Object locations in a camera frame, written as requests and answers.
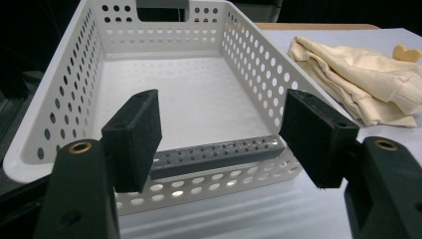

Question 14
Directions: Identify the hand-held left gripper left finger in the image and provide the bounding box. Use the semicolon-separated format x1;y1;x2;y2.
101;88;163;194

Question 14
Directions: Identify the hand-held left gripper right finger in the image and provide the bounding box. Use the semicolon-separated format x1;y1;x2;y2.
279;89;360;190

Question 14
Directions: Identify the cream sweatshirt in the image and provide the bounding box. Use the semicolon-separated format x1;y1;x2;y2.
287;35;422;128

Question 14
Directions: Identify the beige heart-shaped item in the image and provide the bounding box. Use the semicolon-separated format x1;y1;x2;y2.
392;44;422;64

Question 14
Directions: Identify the white perforated plastic basket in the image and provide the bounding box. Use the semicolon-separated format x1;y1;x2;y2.
2;0;336;217

